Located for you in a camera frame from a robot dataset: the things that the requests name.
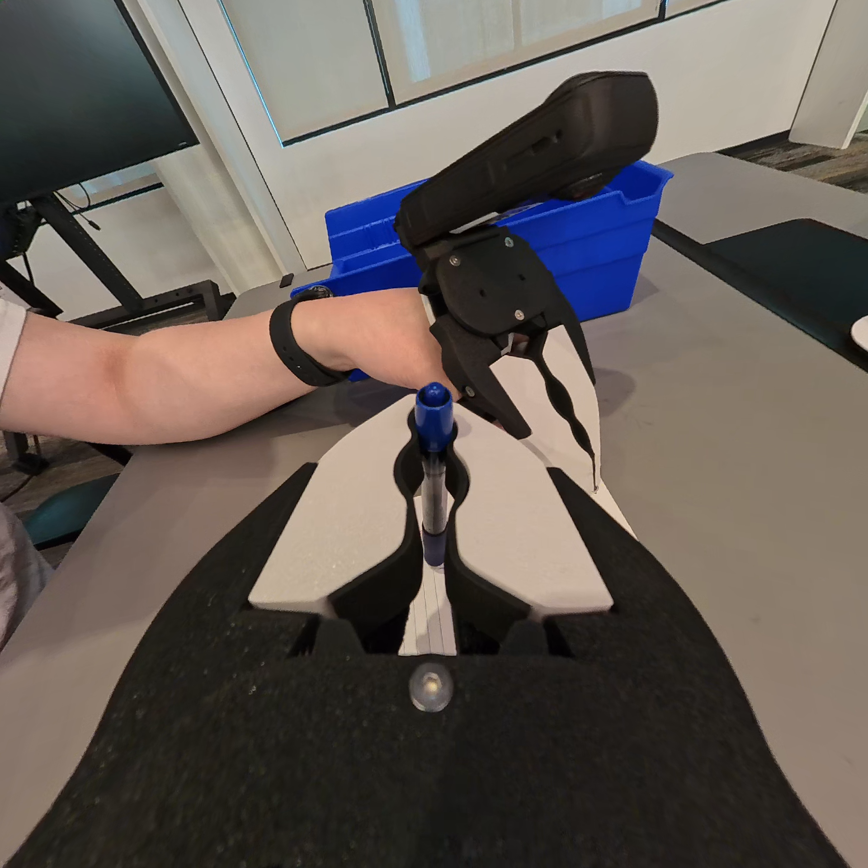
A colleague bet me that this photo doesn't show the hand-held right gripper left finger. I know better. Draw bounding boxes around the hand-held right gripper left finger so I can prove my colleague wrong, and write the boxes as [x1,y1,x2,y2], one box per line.
[249,407,425,635]

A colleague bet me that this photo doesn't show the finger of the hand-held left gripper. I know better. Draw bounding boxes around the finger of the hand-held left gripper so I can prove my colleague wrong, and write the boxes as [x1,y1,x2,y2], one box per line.
[539,324,604,493]
[490,339,592,476]

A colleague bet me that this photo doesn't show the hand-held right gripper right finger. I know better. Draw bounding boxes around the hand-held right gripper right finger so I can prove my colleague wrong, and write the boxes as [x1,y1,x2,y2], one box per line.
[448,415,614,633]

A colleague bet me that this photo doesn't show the blue capped clear pen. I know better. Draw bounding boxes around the blue capped clear pen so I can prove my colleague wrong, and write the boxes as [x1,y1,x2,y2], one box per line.
[415,383,454,567]

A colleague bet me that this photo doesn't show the white lined notepad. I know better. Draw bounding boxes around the white lined notepad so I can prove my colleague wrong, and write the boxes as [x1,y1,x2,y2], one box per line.
[399,563,457,657]

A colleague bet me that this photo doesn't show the person's left forearm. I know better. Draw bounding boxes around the person's left forearm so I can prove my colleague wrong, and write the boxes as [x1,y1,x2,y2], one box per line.
[0,308,294,446]

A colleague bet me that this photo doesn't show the person's left hand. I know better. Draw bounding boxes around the person's left hand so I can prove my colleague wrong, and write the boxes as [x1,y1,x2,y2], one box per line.
[297,290,477,415]

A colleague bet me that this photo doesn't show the blue plastic bin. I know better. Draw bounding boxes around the blue plastic bin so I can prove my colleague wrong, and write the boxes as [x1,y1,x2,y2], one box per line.
[292,159,674,384]

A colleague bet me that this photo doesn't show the black wrist watch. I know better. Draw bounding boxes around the black wrist watch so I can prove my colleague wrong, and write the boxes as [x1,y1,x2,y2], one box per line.
[269,288,355,388]

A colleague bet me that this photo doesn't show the dark desk mat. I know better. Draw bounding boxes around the dark desk mat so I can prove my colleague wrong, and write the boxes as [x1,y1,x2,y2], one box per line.
[653,217,868,375]

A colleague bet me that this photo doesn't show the teal chair seat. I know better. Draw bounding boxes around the teal chair seat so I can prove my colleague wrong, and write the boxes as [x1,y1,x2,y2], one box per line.
[26,473,120,552]

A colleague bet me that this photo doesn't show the light grey clothing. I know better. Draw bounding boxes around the light grey clothing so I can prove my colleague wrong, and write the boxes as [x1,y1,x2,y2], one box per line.
[0,507,55,653]

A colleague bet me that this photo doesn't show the white shirt sleeve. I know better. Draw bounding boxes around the white shirt sleeve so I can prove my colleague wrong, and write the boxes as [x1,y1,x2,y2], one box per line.
[0,283,28,408]

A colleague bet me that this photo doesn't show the black monitor screen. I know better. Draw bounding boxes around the black monitor screen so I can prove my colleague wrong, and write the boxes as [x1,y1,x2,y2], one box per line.
[0,0,202,206]

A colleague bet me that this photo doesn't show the black monitor stand frame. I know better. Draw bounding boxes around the black monitor stand frame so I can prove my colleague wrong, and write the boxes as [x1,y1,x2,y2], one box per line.
[0,193,236,328]

